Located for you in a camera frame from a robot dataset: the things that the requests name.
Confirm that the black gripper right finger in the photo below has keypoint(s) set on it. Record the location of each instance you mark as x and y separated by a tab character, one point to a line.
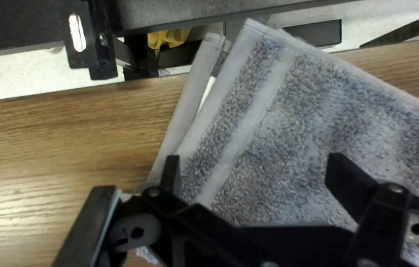
387	213

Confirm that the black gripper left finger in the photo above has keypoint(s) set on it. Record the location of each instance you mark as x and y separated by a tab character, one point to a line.
108	228

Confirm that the black silver table clamp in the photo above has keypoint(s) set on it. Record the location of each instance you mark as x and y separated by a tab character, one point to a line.
92	40

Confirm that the yellow object under table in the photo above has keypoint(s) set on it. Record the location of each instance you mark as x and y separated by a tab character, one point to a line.
166	37

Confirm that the grey cloth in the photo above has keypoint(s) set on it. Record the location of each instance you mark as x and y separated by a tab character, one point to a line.
259	115

